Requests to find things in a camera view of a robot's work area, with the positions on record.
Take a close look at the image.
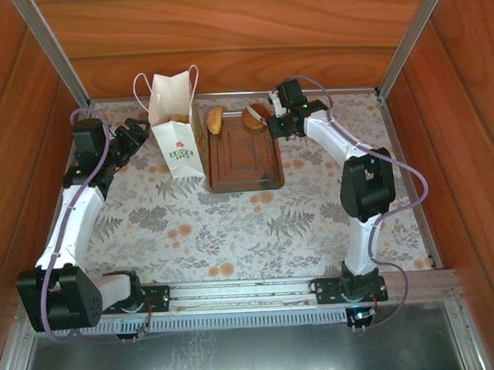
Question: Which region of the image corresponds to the round brown fake muffin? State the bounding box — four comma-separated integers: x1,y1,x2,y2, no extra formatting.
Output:
241,102,272,132

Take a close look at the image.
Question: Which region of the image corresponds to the white printed paper bag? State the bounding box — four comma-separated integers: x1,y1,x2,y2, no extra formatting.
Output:
132,64,209,182

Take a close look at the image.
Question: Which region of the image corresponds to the oval golden fake bun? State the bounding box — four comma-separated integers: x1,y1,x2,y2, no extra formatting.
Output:
204,105,227,136

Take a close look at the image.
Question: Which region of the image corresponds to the brown rectangular tray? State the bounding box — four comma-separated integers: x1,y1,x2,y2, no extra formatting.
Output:
203,108,286,195

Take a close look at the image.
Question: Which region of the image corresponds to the floral tablecloth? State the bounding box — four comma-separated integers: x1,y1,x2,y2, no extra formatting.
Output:
29,84,441,293

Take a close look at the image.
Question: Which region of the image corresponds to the small board with green LED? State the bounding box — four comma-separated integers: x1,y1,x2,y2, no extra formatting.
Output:
345,305,380,334

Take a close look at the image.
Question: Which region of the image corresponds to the grey metal sheet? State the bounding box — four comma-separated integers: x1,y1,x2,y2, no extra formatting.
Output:
13,301,476,370

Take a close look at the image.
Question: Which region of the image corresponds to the aluminium table edge rail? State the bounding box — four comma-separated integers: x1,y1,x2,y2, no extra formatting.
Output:
88,83,379,108
376,86,444,271

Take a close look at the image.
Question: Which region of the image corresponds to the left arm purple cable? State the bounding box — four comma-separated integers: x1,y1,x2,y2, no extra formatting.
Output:
29,103,151,348

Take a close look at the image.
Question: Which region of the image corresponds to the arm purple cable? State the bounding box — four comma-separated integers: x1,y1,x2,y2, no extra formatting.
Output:
29,103,151,348
281,68,438,333

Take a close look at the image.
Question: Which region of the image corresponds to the aluminium frame post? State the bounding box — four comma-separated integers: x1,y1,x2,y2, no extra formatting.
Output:
11,0,93,116
371,0,459,99

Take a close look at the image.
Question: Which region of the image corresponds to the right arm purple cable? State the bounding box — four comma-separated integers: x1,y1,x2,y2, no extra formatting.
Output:
281,68,438,333

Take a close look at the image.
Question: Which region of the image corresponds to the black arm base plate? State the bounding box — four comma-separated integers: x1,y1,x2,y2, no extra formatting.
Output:
139,282,173,315
309,272,390,307

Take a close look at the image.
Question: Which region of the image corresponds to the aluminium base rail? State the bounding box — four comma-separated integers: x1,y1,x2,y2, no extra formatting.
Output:
12,267,462,323

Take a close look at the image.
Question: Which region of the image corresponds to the thin red black wire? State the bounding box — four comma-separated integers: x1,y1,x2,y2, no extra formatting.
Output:
133,300,156,338

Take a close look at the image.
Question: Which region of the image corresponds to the white slotted cable duct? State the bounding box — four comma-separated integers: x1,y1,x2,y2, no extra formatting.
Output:
100,305,348,337

